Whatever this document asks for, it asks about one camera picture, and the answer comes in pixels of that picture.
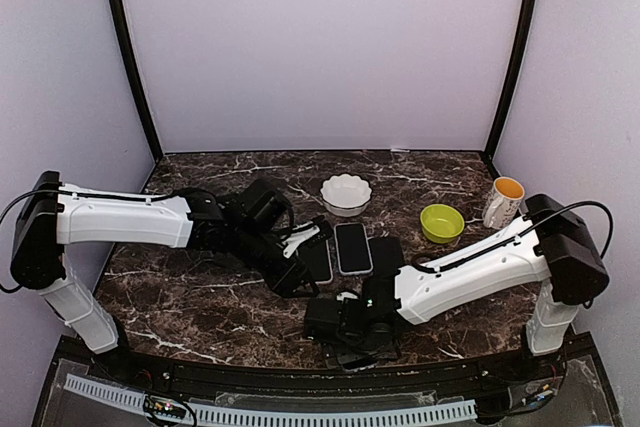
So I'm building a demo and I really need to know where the lavender phone case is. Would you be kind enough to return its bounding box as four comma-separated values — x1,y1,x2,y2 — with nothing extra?
333,221,374,277

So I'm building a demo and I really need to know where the black smartphone silver edge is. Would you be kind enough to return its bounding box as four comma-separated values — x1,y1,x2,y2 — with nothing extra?
336,224,371,273

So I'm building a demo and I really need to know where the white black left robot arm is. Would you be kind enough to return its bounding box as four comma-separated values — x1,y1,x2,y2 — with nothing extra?
1,171,329,383

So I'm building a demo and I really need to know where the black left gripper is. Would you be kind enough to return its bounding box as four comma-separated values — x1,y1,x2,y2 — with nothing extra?
230,223,320,299

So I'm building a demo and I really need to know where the pink phone case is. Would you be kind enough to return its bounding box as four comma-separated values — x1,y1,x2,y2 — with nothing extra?
297,236,334,284

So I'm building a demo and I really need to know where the black right corner post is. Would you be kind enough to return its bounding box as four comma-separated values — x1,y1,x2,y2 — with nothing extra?
483,0,536,161

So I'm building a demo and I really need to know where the clear magsafe phone case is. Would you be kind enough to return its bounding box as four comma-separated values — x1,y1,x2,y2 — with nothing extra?
321,344,401,372

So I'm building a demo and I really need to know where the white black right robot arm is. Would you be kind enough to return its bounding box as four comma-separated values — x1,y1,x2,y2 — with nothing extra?
303,194,610,381

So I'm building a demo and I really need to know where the green bowl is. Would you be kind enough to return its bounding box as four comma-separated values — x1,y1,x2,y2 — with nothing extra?
420,204,465,244

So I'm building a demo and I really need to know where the white scalloped bowl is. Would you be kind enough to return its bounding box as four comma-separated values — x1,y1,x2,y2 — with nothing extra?
320,174,372,218

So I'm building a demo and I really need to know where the black corner post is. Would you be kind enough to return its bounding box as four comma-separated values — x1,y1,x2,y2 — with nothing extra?
483,0,536,161
108,0,164,164

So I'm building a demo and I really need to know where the black front table rail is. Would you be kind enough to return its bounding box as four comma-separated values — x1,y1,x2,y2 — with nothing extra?
54,336,596,403

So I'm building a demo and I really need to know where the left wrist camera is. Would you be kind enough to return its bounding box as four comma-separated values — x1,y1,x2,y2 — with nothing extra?
281,215,333,258

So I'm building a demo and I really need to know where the black left corner post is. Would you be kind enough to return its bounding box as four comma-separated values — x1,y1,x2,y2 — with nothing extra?
108,0,164,164

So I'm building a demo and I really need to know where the white mug yellow inside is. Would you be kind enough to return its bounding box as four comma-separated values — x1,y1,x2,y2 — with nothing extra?
482,177,525,230

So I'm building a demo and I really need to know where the white slotted cable duct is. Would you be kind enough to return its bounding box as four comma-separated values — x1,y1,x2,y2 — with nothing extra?
63,374,477,426

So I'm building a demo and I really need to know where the black phone case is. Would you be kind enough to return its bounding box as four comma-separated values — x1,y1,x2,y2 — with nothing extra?
368,236,406,278

